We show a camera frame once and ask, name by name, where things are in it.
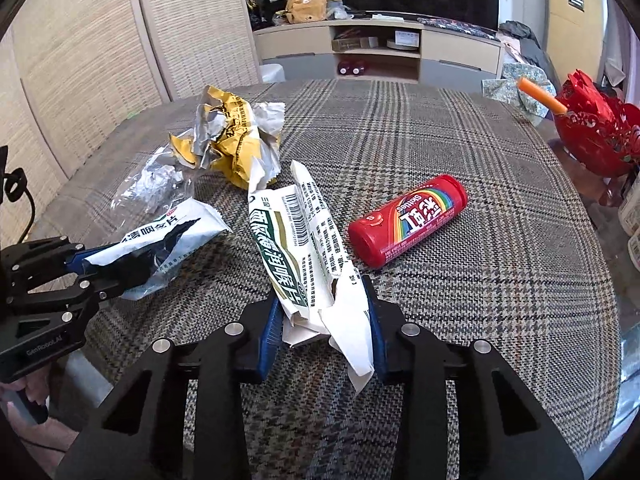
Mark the white green snack wrapper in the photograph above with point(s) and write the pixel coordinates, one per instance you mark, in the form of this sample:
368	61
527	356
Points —
166	242

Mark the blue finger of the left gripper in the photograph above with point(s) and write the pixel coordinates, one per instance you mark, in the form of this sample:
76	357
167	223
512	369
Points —
80	259
115	278

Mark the floral cloth bundle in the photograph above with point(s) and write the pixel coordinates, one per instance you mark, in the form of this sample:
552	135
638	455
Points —
505	89

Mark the tall beige air conditioner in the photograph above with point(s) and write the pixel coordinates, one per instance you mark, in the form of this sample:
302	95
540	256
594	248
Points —
575	36

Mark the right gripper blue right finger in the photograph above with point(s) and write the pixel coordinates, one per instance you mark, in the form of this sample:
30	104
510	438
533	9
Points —
377	336

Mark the clear plastic wrapper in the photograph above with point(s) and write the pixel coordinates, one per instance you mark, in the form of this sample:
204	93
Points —
155	186

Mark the woven bamboo screen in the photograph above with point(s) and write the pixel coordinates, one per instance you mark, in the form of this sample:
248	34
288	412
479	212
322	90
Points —
73	70

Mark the red basket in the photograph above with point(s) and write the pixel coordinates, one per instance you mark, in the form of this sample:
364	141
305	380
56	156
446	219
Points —
600	131

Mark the yellow cap white bottle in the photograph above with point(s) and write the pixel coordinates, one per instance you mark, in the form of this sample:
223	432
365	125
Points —
628	213

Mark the person's left hand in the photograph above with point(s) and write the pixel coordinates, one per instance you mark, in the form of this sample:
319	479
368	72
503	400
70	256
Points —
25	404

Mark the yellow snack bag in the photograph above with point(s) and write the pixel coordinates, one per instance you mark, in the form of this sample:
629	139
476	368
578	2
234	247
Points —
230	135

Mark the white paper medicine box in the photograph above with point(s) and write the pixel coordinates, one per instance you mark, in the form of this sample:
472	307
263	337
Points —
320	290

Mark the beige TV cabinet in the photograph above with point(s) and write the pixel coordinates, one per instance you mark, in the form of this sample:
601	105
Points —
395	51

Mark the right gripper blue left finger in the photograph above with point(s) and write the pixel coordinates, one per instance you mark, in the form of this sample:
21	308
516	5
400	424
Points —
270	338

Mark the orange stick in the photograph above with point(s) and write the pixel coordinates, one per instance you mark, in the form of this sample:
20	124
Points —
542	96

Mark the yellow backpack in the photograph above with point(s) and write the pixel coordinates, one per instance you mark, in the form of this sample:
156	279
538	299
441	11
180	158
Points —
305	11

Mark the red candy tube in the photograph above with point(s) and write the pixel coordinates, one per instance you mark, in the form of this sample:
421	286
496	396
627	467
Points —
382	235

